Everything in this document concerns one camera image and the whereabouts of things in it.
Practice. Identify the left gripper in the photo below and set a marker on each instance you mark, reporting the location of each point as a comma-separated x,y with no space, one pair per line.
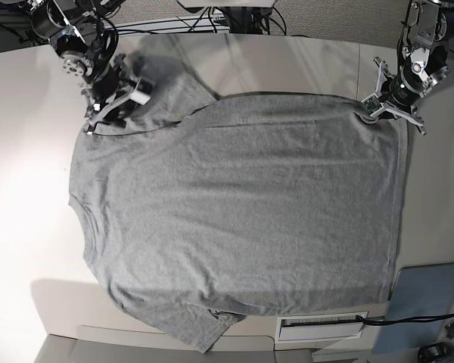
397,95

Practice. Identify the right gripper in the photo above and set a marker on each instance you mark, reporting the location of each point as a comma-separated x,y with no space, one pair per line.
108,100

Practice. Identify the grey T-shirt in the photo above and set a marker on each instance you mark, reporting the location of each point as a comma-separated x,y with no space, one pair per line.
203,210

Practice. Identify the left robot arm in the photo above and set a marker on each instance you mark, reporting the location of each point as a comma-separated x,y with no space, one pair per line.
421,53

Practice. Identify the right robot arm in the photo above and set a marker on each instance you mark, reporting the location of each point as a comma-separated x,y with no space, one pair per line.
86,40

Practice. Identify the black central stand base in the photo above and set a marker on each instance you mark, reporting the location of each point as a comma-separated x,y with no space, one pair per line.
237,17

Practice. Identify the blue-grey pad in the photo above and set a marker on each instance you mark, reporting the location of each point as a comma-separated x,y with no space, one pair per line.
422,290

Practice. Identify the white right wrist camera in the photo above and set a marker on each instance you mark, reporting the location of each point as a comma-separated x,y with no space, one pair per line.
141,94

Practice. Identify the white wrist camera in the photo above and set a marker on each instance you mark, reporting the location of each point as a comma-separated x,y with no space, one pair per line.
373,105
141,94

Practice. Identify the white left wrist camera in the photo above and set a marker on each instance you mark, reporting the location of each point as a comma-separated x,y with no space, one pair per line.
373,105

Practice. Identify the white cable grommet slot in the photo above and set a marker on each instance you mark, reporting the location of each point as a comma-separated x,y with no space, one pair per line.
318,328

